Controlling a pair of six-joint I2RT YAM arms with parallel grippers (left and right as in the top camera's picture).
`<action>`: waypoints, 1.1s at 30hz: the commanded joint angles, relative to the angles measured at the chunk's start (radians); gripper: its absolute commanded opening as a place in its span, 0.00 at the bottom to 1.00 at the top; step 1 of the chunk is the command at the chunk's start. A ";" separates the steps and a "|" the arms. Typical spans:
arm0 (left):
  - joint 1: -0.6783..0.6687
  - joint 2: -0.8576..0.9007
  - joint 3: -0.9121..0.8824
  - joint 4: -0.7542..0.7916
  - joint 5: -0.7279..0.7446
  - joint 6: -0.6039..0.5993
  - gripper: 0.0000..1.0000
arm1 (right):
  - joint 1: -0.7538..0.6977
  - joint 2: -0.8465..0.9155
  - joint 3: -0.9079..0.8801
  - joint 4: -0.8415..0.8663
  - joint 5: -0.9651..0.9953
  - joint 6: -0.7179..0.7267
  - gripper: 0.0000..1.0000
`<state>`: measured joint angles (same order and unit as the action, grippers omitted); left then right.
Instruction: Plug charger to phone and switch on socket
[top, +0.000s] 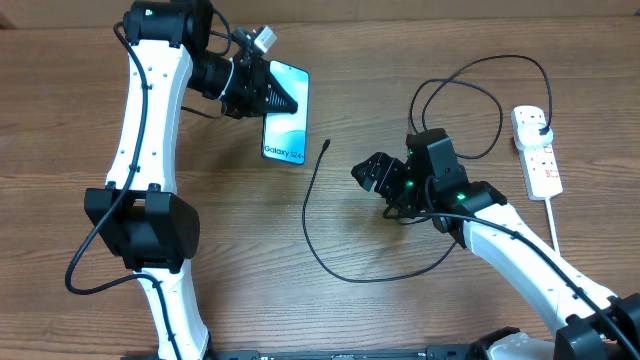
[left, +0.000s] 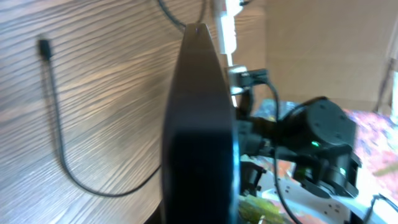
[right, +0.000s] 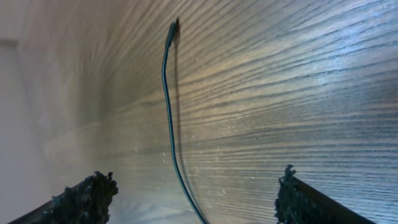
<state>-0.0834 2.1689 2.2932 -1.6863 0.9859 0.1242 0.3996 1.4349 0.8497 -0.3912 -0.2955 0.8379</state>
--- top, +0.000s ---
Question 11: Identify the white charger plug adapter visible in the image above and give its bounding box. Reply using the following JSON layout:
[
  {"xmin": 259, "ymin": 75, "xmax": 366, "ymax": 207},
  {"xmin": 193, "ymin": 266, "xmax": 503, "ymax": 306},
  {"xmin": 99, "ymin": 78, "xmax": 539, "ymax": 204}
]
[{"xmin": 514, "ymin": 123, "xmax": 554, "ymax": 151}]

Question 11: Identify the Samsung Galaxy smartphone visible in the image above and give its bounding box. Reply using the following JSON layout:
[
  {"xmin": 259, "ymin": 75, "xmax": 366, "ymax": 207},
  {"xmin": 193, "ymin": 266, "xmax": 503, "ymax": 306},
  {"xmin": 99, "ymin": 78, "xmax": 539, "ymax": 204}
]
[{"xmin": 261, "ymin": 60, "xmax": 310, "ymax": 165}]

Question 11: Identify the black charging cable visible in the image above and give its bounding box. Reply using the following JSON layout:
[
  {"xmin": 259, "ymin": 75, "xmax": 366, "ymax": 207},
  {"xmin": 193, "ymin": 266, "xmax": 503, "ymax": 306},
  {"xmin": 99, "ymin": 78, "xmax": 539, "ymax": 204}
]
[{"xmin": 301, "ymin": 54, "xmax": 555, "ymax": 285}]

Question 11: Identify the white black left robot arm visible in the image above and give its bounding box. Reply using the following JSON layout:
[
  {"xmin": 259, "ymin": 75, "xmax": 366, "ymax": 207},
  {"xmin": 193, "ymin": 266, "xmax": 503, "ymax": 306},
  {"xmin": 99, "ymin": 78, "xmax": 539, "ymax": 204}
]
[{"xmin": 84, "ymin": 1, "xmax": 311, "ymax": 359}]

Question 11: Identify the white power strip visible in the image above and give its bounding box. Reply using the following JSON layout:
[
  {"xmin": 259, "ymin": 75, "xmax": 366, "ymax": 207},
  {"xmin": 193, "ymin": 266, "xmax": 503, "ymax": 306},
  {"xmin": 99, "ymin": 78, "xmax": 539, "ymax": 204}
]
[{"xmin": 510, "ymin": 105, "xmax": 563, "ymax": 200}]

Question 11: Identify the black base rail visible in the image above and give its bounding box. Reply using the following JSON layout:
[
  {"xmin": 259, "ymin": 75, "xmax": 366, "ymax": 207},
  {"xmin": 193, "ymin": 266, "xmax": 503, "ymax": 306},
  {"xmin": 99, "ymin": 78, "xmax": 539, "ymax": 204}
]
[{"xmin": 119, "ymin": 343, "xmax": 521, "ymax": 360}]

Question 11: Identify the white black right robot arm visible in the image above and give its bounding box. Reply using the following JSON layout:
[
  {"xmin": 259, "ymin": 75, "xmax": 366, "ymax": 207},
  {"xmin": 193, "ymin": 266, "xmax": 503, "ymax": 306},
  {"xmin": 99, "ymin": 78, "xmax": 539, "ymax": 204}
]
[{"xmin": 351, "ymin": 128, "xmax": 639, "ymax": 359}]

